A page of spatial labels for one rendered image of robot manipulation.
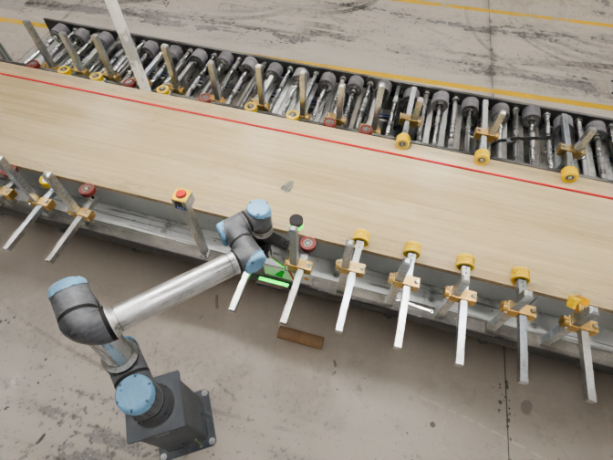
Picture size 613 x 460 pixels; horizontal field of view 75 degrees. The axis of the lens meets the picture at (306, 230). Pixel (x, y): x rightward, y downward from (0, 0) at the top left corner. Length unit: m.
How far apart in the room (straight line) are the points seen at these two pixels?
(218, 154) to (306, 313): 1.21
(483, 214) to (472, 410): 1.21
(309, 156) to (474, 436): 1.89
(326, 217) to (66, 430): 1.96
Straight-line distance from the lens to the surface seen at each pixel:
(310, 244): 1.97
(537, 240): 2.30
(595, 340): 2.53
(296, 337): 2.64
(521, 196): 2.45
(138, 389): 1.87
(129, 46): 2.81
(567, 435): 3.02
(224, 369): 2.71
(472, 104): 2.97
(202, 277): 1.38
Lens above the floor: 2.58
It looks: 56 degrees down
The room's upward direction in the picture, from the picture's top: 1 degrees clockwise
